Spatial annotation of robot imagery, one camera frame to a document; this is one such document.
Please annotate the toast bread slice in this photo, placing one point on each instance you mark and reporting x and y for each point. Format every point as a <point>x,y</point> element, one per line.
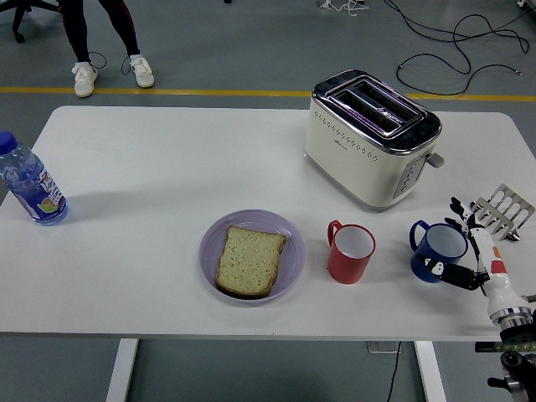
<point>249,261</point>

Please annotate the steel toast rack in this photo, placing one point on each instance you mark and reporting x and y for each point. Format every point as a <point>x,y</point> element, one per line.
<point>508,193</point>

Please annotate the clear blue-capped drink bottle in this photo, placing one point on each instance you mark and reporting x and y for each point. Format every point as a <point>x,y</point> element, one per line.
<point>33,188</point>

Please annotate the grey under-table bracket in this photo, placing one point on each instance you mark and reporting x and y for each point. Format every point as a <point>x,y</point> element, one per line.
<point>381,347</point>

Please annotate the lilac round plate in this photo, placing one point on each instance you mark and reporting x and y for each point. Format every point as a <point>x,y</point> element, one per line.
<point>294,251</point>

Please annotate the blue enamel cup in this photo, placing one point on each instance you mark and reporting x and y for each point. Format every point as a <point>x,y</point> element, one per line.
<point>444,247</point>

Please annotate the white table leg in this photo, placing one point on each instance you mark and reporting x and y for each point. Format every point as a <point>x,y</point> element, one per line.
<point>121,372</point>
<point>431,372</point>

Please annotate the table height control panel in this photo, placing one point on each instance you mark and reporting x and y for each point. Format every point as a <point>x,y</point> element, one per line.
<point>486,347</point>

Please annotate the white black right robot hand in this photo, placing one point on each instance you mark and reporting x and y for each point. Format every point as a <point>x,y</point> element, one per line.
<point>500,289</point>

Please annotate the black office chair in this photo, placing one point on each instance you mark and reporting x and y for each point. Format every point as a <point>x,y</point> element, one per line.
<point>17,25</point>

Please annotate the red enamel cup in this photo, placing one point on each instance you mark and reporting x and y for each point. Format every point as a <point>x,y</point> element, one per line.
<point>347,268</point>

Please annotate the cream chrome toaster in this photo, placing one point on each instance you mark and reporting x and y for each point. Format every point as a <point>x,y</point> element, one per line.
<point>356,167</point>

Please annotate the person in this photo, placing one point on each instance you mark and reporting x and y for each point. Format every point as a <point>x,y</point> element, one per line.
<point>84,79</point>

